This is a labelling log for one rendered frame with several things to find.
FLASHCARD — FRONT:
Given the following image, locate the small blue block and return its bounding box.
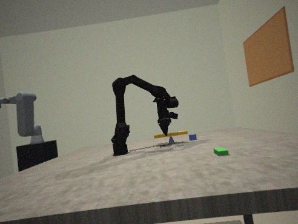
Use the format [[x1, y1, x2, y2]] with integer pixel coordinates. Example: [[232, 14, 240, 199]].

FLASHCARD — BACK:
[[189, 134, 197, 140]]

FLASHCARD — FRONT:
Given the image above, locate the green rectangular block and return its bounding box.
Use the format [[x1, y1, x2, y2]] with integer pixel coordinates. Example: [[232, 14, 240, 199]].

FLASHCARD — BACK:
[[214, 147, 229, 156]]

